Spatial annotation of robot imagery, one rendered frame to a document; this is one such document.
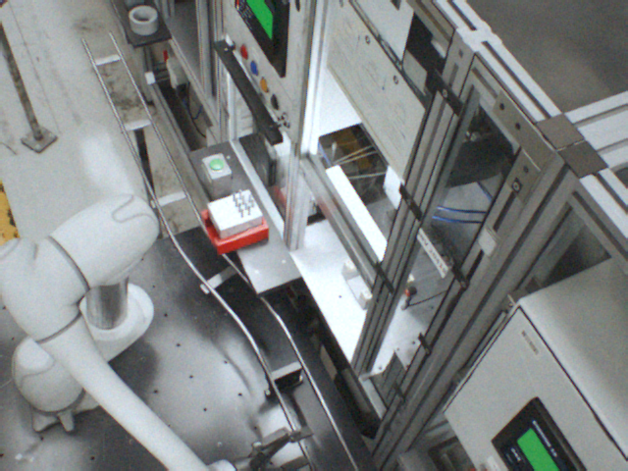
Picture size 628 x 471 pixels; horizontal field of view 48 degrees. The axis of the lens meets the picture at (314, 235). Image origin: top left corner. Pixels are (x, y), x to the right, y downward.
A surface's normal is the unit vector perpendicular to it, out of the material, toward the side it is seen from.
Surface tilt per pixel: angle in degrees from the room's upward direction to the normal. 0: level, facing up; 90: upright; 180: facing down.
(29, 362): 3
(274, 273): 0
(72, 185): 0
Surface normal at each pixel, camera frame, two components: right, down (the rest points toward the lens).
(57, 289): 0.49, 0.19
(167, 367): 0.08, -0.54
